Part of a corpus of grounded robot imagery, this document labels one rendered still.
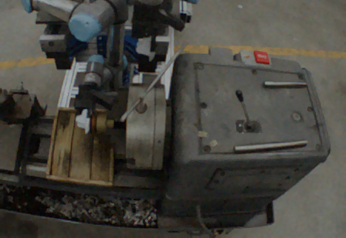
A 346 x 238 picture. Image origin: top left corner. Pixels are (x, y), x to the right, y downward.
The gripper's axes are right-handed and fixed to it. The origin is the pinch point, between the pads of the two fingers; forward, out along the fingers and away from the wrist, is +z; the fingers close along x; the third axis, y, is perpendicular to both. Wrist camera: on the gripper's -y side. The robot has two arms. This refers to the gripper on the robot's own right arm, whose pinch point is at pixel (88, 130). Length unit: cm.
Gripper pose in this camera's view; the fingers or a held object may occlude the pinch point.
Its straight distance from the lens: 119.2
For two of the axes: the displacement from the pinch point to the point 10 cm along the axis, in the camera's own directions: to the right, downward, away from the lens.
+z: -0.1, 8.4, -5.5
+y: -9.9, -0.6, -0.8
